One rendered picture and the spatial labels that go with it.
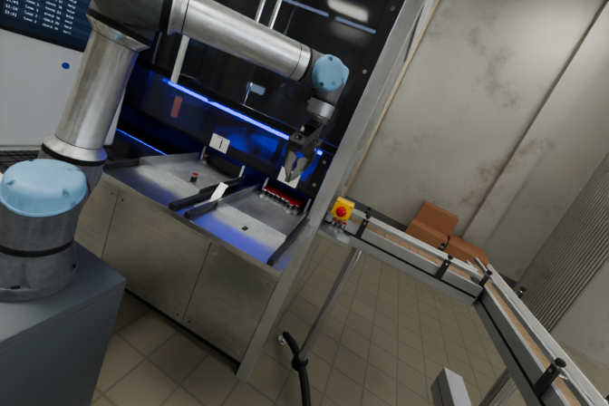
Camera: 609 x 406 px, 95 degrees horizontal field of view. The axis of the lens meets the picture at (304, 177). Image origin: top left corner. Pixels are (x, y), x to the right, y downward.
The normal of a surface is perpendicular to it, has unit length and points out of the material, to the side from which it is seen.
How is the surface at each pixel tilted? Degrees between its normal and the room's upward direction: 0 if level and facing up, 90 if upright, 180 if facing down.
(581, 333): 90
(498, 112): 90
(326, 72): 90
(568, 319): 90
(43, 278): 72
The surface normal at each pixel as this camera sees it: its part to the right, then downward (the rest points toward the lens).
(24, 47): 0.87, 0.44
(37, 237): 0.59, 0.44
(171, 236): -0.26, 0.14
